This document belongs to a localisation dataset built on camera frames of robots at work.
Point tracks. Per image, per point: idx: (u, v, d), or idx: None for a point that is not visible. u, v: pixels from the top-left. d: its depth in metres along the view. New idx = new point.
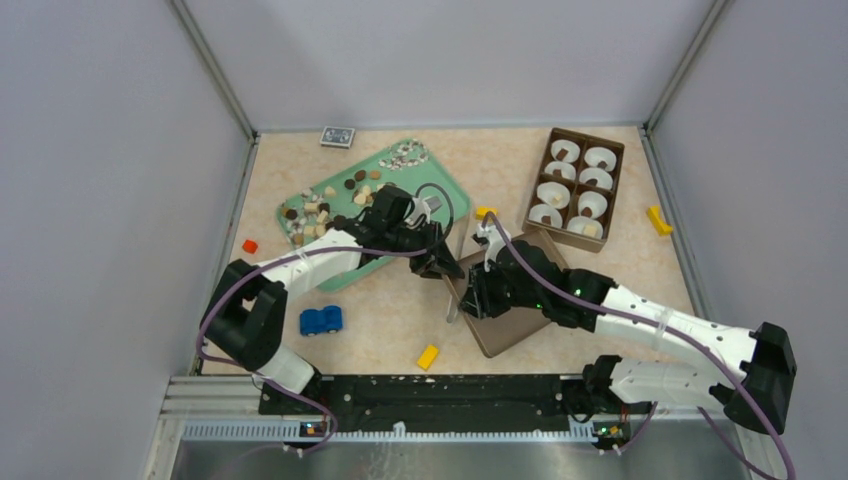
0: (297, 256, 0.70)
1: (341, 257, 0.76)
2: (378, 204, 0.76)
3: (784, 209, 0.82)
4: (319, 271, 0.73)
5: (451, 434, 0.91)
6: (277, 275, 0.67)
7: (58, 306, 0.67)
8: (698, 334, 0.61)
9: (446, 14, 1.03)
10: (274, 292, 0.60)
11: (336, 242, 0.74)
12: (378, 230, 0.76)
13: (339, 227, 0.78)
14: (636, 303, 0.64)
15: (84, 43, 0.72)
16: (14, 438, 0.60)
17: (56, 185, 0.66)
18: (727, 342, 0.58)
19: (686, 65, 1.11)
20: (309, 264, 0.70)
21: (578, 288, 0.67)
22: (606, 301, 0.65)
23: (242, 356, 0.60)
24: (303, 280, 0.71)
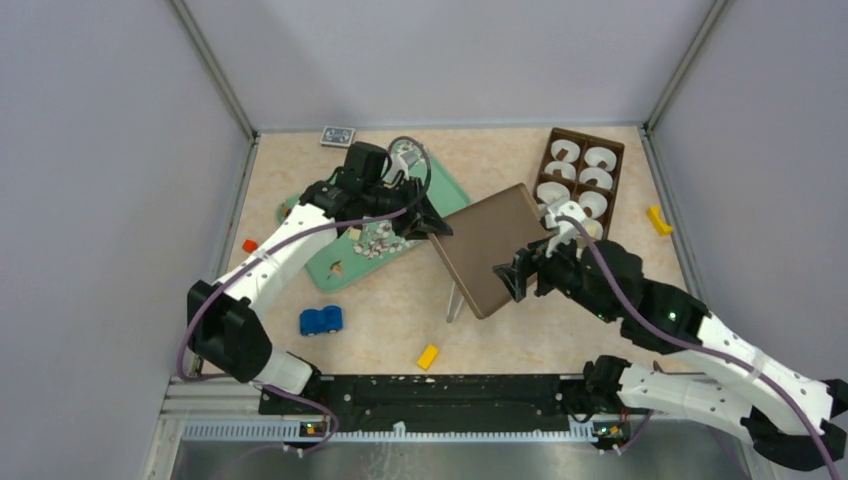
0: (259, 259, 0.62)
1: (313, 242, 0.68)
2: (351, 163, 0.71)
3: (783, 210, 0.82)
4: (288, 265, 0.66)
5: (450, 433, 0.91)
6: (241, 290, 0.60)
7: (59, 306, 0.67)
8: (785, 384, 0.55)
9: (446, 14, 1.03)
10: (242, 315, 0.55)
11: (302, 224, 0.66)
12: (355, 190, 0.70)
13: (304, 199, 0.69)
14: (729, 340, 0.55)
15: (83, 43, 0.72)
16: (16, 437, 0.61)
17: (57, 185, 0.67)
18: (810, 396, 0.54)
19: (686, 65, 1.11)
20: (276, 264, 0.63)
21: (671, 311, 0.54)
22: (702, 335, 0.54)
23: (234, 369, 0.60)
24: (275, 282, 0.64)
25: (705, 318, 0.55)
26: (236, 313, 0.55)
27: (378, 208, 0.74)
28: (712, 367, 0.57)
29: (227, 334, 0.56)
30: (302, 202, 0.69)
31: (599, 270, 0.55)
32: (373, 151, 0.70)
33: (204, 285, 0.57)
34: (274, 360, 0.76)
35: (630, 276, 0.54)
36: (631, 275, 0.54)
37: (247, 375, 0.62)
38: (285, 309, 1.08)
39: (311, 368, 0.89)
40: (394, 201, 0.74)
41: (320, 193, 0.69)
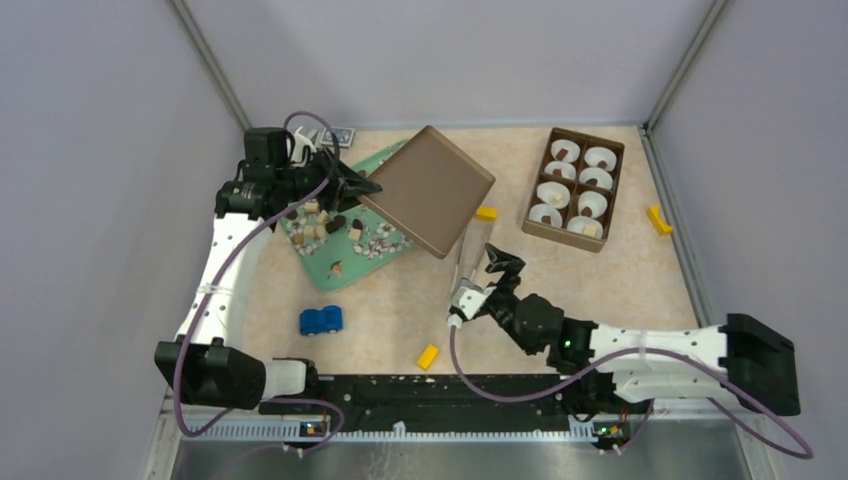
0: (208, 294, 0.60)
1: (251, 254, 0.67)
2: (252, 153, 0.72)
3: (783, 209, 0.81)
4: (241, 288, 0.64)
5: (451, 434, 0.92)
6: (208, 333, 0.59)
7: (58, 304, 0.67)
8: (674, 345, 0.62)
9: (446, 14, 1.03)
10: (220, 353, 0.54)
11: (233, 237, 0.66)
12: (268, 177, 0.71)
13: (223, 204, 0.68)
14: (618, 336, 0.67)
15: (83, 41, 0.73)
16: (16, 438, 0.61)
17: (56, 184, 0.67)
18: (699, 345, 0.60)
19: (686, 65, 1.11)
20: (228, 291, 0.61)
21: (567, 339, 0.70)
22: (594, 346, 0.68)
23: (238, 404, 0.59)
24: (237, 310, 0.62)
25: (594, 331, 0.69)
26: (214, 353, 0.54)
27: (298, 185, 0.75)
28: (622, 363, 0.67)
29: (215, 376, 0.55)
30: (221, 214, 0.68)
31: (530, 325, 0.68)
32: (270, 132, 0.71)
33: (166, 344, 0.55)
34: (271, 372, 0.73)
35: (554, 331, 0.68)
36: (556, 329, 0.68)
37: (256, 401, 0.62)
38: (285, 309, 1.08)
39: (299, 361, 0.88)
40: (311, 177, 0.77)
41: (234, 195, 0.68)
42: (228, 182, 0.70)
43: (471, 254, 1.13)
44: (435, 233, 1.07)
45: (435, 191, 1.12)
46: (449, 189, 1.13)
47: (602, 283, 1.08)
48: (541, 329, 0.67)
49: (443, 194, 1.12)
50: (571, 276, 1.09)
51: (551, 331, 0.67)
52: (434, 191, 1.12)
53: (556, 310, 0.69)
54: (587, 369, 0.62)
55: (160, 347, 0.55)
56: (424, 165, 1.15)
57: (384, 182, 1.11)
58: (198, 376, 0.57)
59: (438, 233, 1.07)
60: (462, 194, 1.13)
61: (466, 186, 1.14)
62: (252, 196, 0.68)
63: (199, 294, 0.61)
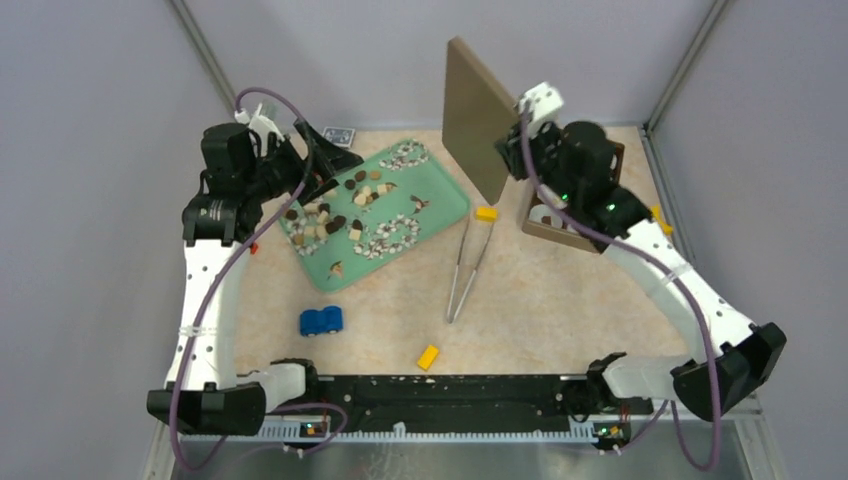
0: (193, 337, 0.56)
1: (231, 282, 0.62)
2: (213, 163, 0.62)
3: (783, 209, 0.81)
4: (227, 325, 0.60)
5: (451, 434, 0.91)
6: (199, 377, 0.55)
7: (58, 304, 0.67)
8: (701, 299, 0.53)
9: (446, 15, 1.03)
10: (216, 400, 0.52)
11: (209, 268, 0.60)
12: (237, 190, 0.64)
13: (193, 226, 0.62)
14: (660, 245, 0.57)
15: (83, 43, 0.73)
16: (19, 438, 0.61)
17: (59, 186, 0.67)
18: (729, 321, 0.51)
19: (684, 66, 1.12)
20: (213, 332, 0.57)
21: (611, 203, 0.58)
22: (633, 228, 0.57)
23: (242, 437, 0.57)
24: (226, 347, 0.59)
25: (644, 220, 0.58)
26: (210, 398, 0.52)
27: (269, 184, 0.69)
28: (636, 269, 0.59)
29: (213, 423, 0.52)
30: (192, 240, 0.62)
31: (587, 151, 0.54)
32: (232, 137, 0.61)
33: (157, 392, 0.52)
34: (270, 385, 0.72)
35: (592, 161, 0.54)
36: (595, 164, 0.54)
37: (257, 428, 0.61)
38: (285, 310, 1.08)
39: (299, 361, 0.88)
40: (281, 172, 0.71)
41: (202, 216, 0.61)
42: (194, 199, 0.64)
43: (471, 254, 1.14)
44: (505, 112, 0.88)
45: (480, 135, 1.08)
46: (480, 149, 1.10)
47: (602, 284, 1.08)
48: (577, 153, 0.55)
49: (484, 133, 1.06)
50: (571, 276, 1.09)
51: (585, 149, 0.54)
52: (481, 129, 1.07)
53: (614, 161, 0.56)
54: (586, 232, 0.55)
55: (151, 395, 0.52)
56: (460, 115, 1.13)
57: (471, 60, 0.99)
58: None
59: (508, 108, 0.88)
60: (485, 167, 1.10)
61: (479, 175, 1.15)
62: (221, 214, 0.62)
63: (183, 336, 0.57)
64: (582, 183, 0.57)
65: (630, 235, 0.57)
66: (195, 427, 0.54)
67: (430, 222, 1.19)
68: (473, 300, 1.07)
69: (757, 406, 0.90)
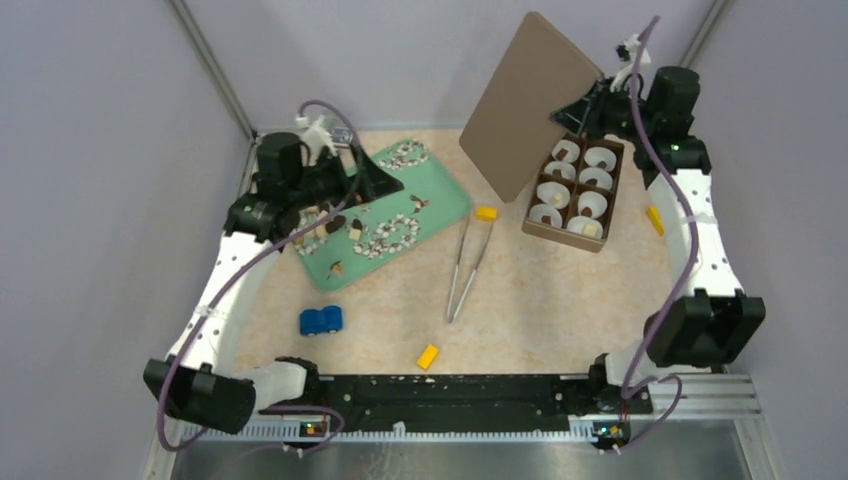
0: (204, 316, 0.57)
1: (255, 274, 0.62)
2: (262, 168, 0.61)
3: (784, 209, 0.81)
4: (239, 309, 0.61)
5: (450, 434, 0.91)
6: (198, 356, 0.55)
7: (59, 305, 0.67)
8: (706, 248, 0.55)
9: (448, 15, 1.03)
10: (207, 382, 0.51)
11: (236, 255, 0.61)
12: (280, 195, 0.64)
13: (230, 223, 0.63)
14: (699, 193, 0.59)
15: (85, 43, 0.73)
16: (19, 438, 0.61)
17: (60, 185, 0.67)
18: (717, 276, 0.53)
19: (684, 67, 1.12)
20: (224, 315, 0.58)
21: (675, 144, 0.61)
22: (682, 170, 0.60)
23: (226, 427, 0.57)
24: (230, 337, 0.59)
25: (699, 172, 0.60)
26: (202, 380, 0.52)
27: (317, 189, 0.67)
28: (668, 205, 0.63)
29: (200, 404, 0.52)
30: (230, 232, 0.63)
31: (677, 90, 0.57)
32: (285, 148, 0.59)
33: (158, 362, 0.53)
34: (266, 384, 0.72)
35: (682, 97, 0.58)
36: (681, 98, 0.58)
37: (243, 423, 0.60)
38: (285, 309, 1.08)
39: (302, 363, 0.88)
40: (326, 184, 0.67)
41: (244, 213, 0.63)
42: (241, 196, 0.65)
43: (471, 253, 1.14)
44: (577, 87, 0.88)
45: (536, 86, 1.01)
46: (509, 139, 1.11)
47: (602, 284, 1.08)
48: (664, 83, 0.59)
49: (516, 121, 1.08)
50: (571, 276, 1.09)
51: (670, 83, 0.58)
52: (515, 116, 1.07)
53: (689, 116, 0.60)
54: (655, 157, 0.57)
55: (149, 365, 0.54)
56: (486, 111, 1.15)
57: (512, 52, 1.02)
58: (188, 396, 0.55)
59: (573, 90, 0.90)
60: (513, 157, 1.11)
61: (502, 171, 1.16)
62: (262, 215, 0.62)
63: (197, 313, 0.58)
64: (657, 115, 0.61)
65: (677, 176, 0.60)
66: (181, 408, 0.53)
67: (430, 222, 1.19)
68: (473, 300, 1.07)
69: (757, 406, 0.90)
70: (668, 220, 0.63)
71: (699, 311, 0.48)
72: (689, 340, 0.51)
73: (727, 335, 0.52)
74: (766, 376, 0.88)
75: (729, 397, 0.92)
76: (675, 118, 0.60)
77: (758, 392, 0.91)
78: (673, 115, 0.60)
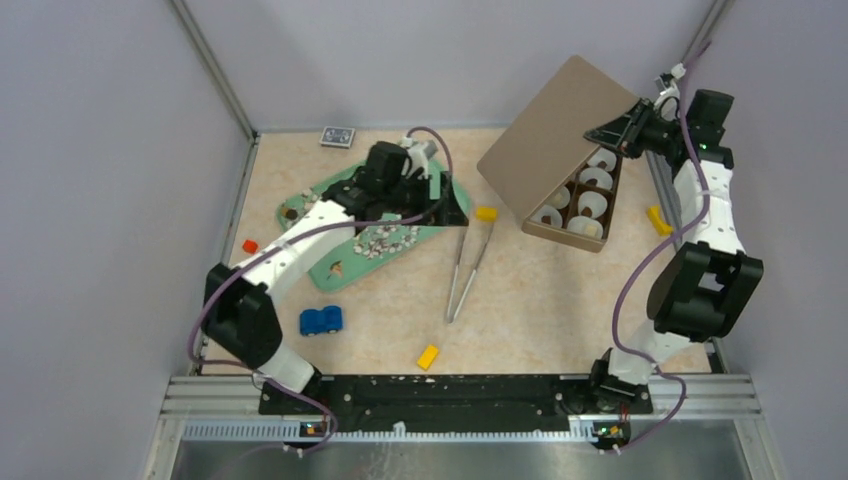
0: (279, 247, 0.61)
1: (332, 239, 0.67)
2: (370, 163, 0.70)
3: (785, 209, 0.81)
4: (306, 257, 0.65)
5: (450, 434, 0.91)
6: (260, 276, 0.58)
7: (58, 304, 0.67)
8: (715, 217, 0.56)
9: (448, 14, 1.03)
10: (259, 298, 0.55)
11: (324, 218, 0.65)
12: (375, 190, 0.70)
13: (325, 197, 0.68)
14: (719, 181, 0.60)
15: (84, 41, 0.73)
16: (18, 438, 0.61)
17: (59, 185, 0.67)
18: (722, 239, 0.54)
19: (684, 68, 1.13)
20: (296, 253, 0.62)
21: (703, 143, 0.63)
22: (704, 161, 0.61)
23: (245, 355, 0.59)
24: (290, 275, 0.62)
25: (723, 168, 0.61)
26: (253, 295, 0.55)
27: (396, 201, 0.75)
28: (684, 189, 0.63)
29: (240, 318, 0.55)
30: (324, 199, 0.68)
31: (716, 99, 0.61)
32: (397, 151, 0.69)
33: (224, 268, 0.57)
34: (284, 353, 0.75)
35: (718, 106, 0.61)
36: (716, 108, 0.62)
37: (256, 362, 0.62)
38: (286, 309, 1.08)
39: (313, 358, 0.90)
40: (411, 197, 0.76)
41: (341, 193, 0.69)
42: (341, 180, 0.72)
43: (471, 254, 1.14)
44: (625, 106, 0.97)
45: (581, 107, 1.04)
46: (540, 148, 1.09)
47: (602, 284, 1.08)
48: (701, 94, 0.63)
49: (551, 131, 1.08)
50: (571, 276, 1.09)
51: (705, 93, 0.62)
52: (552, 125, 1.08)
53: (721, 128, 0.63)
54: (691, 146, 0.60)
55: (217, 268, 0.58)
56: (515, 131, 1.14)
57: (559, 76, 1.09)
58: (231, 312, 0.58)
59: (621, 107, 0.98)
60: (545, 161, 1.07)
61: (523, 180, 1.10)
62: (356, 199, 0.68)
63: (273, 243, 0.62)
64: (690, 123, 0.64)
65: (702, 165, 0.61)
66: (219, 322, 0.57)
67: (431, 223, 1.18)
68: (473, 300, 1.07)
69: (757, 406, 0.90)
70: (686, 209, 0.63)
71: (695, 258, 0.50)
72: (683, 292, 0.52)
73: (724, 297, 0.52)
74: (766, 376, 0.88)
75: (729, 397, 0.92)
76: (708, 128, 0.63)
77: (758, 392, 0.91)
78: (706, 124, 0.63)
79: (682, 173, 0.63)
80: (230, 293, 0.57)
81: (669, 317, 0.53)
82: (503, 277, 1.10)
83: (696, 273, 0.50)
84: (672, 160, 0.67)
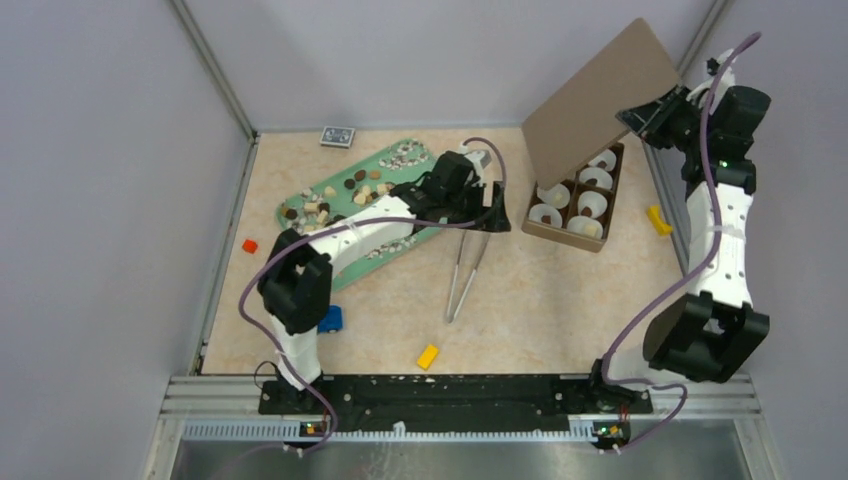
0: (347, 227, 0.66)
1: (392, 231, 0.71)
2: (437, 171, 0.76)
3: (786, 208, 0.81)
4: (368, 242, 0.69)
5: (450, 434, 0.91)
6: (325, 248, 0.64)
7: (58, 304, 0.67)
8: (724, 259, 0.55)
9: (448, 14, 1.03)
10: (322, 267, 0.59)
11: (389, 210, 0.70)
12: (441, 194, 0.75)
13: (394, 193, 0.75)
14: (736, 210, 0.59)
15: (84, 42, 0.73)
16: (18, 438, 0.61)
17: (59, 186, 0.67)
18: (728, 288, 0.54)
19: (684, 68, 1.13)
20: (359, 236, 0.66)
21: (724, 162, 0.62)
22: (721, 186, 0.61)
23: (294, 321, 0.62)
24: (350, 254, 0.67)
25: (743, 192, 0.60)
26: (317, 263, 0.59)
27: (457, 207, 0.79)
28: (697, 213, 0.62)
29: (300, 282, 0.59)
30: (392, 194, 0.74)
31: (747, 108, 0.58)
32: (460, 163, 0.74)
33: (293, 234, 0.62)
34: (306, 340, 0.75)
35: (752, 114, 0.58)
36: (748, 118, 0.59)
37: (303, 329, 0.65)
38: None
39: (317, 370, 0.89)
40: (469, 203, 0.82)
41: (408, 191, 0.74)
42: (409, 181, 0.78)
43: (471, 254, 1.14)
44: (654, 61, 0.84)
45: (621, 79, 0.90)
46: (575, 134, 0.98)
47: (602, 284, 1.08)
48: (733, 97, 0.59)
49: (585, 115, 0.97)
50: (571, 276, 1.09)
51: (735, 99, 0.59)
52: (587, 109, 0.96)
53: (748, 138, 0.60)
54: (708, 164, 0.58)
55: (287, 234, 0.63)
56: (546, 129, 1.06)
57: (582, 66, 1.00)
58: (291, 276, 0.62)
59: (649, 64, 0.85)
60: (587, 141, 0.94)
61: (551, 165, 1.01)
62: (421, 198, 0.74)
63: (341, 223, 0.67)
64: (716, 132, 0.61)
65: (717, 189, 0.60)
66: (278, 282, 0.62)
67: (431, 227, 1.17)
68: (473, 300, 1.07)
69: (757, 406, 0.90)
70: (694, 232, 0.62)
71: (696, 311, 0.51)
72: (682, 342, 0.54)
73: (726, 345, 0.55)
74: (766, 376, 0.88)
75: (729, 397, 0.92)
76: (732, 137, 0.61)
77: (758, 392, 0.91)
78: (732, 133, 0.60)
79: (696, 193, 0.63)
80: (293, 257, 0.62)
81: (668, 362, 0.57)
82: (503, 278, 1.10)
83: (696, 325, 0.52)
84: (687, 174, 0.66)
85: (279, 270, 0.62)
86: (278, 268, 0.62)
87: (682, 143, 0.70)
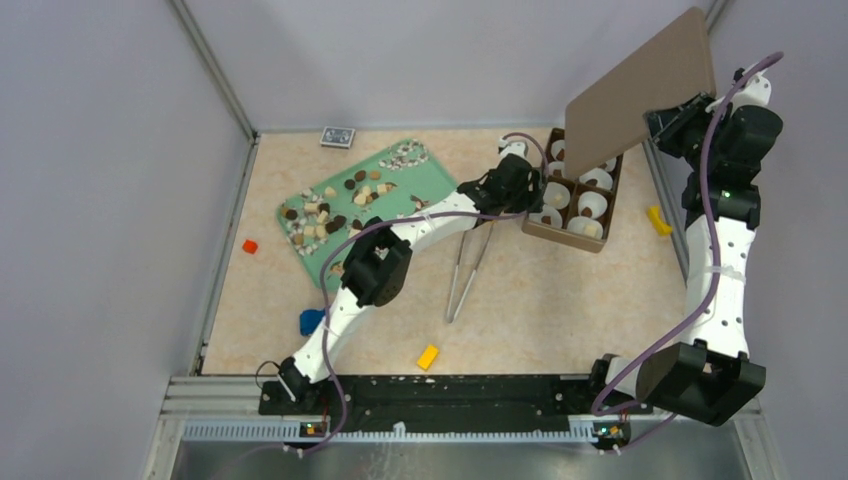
0: (423, 218, 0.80)
1: (457, 221, 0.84)
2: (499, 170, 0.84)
3: (787, 208, 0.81)
4: (439, 231, 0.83)
5: (450, 434, 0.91)
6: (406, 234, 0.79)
7: (57, 304, 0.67)
8: (722, 306, 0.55)
9: (447, 15, 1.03)
10: (404, 251, 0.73)
11: (457, 206, 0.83)
12: (500, 194, 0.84)
13: (460, 190, 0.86)
14: (739, 248, 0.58)
15: (84, 41, 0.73)
16: (17, 438, 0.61)
17: (58, 186, 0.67)
18: (724, 337, 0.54)
19: None
20: (433, 226, 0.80)
21: (726, 191, 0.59)
22: (723, 219, 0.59)
23: (372, 296, 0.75)
24: (425, 239, 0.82)
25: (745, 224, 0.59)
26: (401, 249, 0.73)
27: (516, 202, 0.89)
28: (697, 250, 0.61)
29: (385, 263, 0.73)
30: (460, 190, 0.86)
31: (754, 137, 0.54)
32: (522, 167, 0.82)
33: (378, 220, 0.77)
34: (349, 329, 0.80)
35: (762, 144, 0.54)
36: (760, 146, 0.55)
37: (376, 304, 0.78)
38: (286, 309, 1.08)
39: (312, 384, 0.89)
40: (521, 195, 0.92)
41: (473, 189, 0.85)
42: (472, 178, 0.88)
43: (471, 254, 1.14)
44: (676, 32, 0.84)
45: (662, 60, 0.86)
46: (624, 102, 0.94)
47: (602, 284, 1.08)
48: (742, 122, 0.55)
49: (628, 87, 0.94)
50: (571, 276, 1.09)
51: (742, 124, 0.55)
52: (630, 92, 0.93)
53: (754, 166, 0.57)
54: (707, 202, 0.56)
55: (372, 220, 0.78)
56: (585, 113, 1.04)
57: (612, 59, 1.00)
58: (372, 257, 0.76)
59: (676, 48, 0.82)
60: (636, 105, 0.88)
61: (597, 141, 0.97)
62: (484, 195, 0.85)
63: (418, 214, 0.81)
64: (721, 158, 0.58)
65: (717, 223, 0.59)
66: (363, 259, 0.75)
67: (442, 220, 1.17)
68: (473, 300, 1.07)
69: (757, 406, 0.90)
70: (692, 263, 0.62)
71: (687, 360, 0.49)
72: (675, 388, 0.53)
73: (720, 393, 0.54)
74: None
75: None
76: (738, 165, 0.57)
77: None
78: (738, 161, 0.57)
79: (697, 225, 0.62)
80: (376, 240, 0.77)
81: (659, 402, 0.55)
82: (503, 278, 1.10)
83: (688, 373, 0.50)
84: (688, 202, 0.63)
85: (363, 251, 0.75)
86: (363, 248, 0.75)
87: (690, 157, 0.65)
